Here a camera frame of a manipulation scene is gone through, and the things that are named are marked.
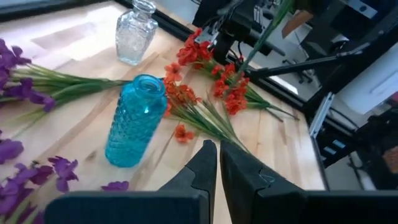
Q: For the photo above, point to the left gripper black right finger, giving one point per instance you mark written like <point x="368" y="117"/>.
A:
<point x="255" y="199"/>

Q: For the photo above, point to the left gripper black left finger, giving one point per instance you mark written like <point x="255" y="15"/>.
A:
<point x="192" y="202"/>

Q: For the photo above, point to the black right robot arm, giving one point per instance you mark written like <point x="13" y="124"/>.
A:
<point x="227" y="43"/>

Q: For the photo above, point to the silver aluminium extrusion bar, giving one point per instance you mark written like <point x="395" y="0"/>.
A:
<point x="321" y="115"/>

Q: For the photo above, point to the blue glass vase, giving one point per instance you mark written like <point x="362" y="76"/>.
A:
<point x="133" y="124"/>

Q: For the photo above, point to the purple flower bunch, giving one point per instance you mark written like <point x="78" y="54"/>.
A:
<point x="115" y="186"/>
<point x="63" y="169"/>
<point x="23" y="90"/>

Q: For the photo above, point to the grey desk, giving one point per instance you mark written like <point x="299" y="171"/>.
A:
<point x="373" y="84"/>

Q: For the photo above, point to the clear cut-glass vase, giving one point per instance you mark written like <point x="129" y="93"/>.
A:
<point x="135" y="34"/>

